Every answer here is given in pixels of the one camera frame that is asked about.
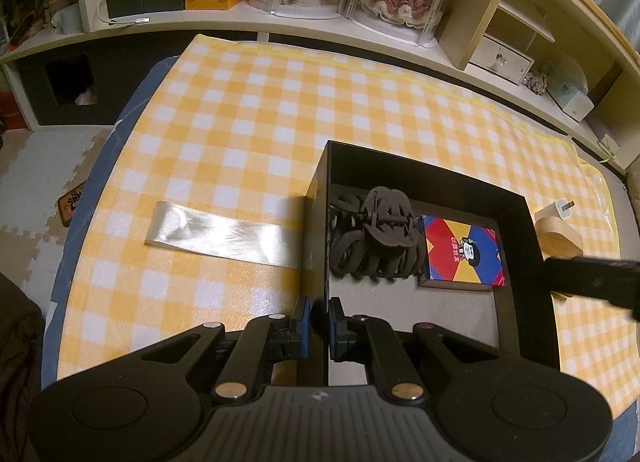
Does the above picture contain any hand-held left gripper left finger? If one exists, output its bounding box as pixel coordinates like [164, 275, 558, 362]
[140, 294, 313, 403]

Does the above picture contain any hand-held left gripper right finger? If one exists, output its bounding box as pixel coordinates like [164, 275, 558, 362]
[327, 296, 502, 402]

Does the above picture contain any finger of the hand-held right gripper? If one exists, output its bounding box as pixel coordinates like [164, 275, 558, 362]
[542, 253, 640, 322]

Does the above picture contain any rounded wooden block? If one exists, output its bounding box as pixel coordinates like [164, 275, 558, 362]
[534, 214, 586, 301]

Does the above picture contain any white charger plug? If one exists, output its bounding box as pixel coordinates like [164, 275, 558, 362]
[535, 199, 576, 223]

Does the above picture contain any black hair claw clip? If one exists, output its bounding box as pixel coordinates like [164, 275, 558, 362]
[327, 185, 426, 279]

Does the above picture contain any silver foil strip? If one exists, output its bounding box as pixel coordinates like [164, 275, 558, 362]
[144, 201, 307, 269]

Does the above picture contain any colourful card box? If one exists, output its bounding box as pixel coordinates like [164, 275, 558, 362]
[417, 214, 507, 291]

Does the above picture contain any pale boxy device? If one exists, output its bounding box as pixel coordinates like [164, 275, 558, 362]
[547, 57, 596, 122]

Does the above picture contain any pile of small shells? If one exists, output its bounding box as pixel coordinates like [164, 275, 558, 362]
[525, 69, 552, 94]

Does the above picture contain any yellow checked cloth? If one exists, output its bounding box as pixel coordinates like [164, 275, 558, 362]
[59, 33, 636, 423]

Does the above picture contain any small wooden drawer organizer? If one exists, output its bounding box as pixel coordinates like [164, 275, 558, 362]
[456, 0, 557, 87]

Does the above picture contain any brown printed tag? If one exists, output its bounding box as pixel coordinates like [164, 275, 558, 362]
[56, 187, 84, 229]

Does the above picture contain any dark cloth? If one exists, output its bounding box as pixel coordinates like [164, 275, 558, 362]
[0, 269, 47, 462]

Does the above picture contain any foam puzzle floor mat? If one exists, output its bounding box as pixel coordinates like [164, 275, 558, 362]
[0, 124, 117, 303]

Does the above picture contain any cream wooden shelf unit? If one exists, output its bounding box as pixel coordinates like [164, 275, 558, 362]
[0, 0, 640, 175]

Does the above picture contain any black storage cube with hole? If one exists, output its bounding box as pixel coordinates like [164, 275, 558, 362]
[17, 37, 176, 127]

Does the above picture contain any light blue cup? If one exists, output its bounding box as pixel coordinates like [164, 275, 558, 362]
[59, 7, 82, 36]

